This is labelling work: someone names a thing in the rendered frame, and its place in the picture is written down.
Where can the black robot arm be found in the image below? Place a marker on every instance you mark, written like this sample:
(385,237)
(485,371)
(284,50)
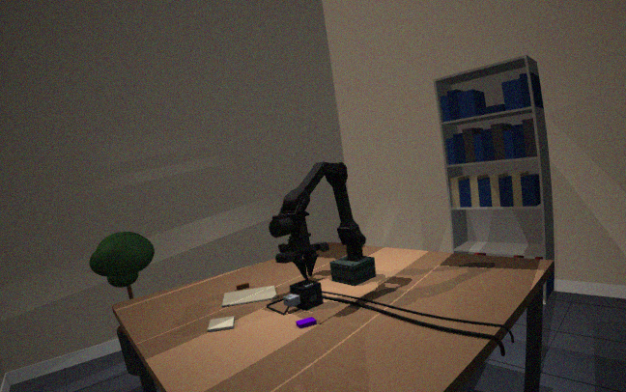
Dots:
(291,218)

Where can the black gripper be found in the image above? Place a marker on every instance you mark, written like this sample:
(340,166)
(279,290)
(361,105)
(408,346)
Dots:
(304,256)

